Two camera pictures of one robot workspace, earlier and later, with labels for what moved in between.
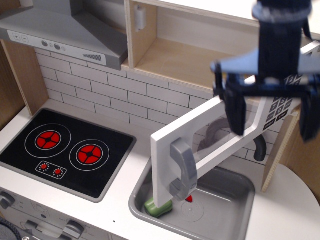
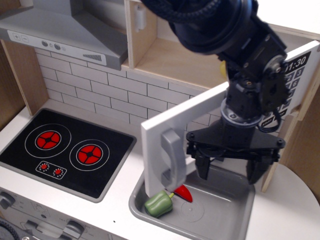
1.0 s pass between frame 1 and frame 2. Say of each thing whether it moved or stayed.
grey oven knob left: stayed
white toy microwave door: moved
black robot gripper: moved
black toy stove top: stayed
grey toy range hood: stayed
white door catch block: stayed
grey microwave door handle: moved
